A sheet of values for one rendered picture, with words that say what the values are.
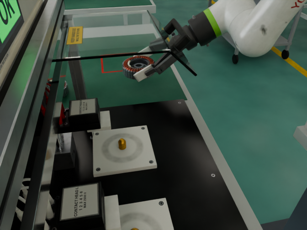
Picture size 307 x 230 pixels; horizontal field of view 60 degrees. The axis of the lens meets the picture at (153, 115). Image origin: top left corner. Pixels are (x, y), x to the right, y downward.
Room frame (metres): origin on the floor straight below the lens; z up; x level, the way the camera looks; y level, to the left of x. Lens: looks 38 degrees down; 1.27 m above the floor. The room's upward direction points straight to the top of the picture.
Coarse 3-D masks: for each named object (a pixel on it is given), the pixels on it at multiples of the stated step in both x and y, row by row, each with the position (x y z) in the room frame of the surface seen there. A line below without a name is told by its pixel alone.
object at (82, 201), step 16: (64, 192) 0.25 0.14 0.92; (80, 192) 0.25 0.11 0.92; (96, 192) 0.25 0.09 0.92; (64, 208) 0.22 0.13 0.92; (80, 208) 0.22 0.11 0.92; (96, 208) 0.22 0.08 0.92; (112, 208) 0.25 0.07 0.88; (48, 224) 0.21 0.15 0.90; (64, 224) 0.20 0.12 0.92; (80, 224) 0.20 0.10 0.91; (96, 224) 0.21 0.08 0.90; (112, 224) 0.22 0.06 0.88
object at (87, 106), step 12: (72, 108) 0.47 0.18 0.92; (84, 108) 0.47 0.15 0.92; (96, 108) 0.47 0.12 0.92; (72, 120) 0.44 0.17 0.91; (84, 120) 0.44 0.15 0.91; (96, 120) 0.45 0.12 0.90; (108, 120) 0.47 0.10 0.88; (36, 132) 0.42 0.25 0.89; (60, 132) 0.43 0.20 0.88; (60, 144) 0.44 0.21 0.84
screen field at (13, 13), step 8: (0, 0) 0.33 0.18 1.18; (8, 0) 0.36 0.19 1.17; (0, 8) 0.32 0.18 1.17; (8, 8) 0.35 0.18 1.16; (16, 8) 0.38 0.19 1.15; (0, 16) 0.31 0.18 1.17; (8, 16) 0.34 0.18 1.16; (16, 16) 0.37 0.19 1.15; (0, 24) 0.31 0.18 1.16; (8, 24) 0.33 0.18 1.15; (0, 32) 0.30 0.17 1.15; (8, 32) 0.32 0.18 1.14
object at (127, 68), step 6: (126, 60) 0.83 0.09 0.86; (132, 60) 0.83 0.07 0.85; (138, 60) 0.84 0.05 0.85; (144, 60) 0.83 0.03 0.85; (150, 60) 0.82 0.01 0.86; (126, 66) 0.79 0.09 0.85; (132, 66) 0.83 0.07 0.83; (138, 66) 0.82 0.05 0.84; (144, 66) 0.83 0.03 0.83; (126, 72) 0.77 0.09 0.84; (132, 72) 0.76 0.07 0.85; (132, 78) 0.76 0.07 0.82; (144, 78) 0.77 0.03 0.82
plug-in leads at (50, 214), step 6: (24, 180) 0.23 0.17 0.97; (24, 186) 0.22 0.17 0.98; (24, 192) 0.23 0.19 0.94; (18, 198) 0.20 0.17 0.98; (24, 198) 0.23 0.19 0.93; (48, 198) 0.24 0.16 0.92; (48, 204) 0.22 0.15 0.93; (54, 204) 0.24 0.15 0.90; (18, 210) 0.20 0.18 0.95; (48, 210) 0.22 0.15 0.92; (18, 216) 0.20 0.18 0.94; (48, 216) 0.22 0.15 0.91; (54, 216) 0.22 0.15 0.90; (12, 222) 0.20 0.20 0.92; (12, 228) 0.19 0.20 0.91; (48, 228) 0.20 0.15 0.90
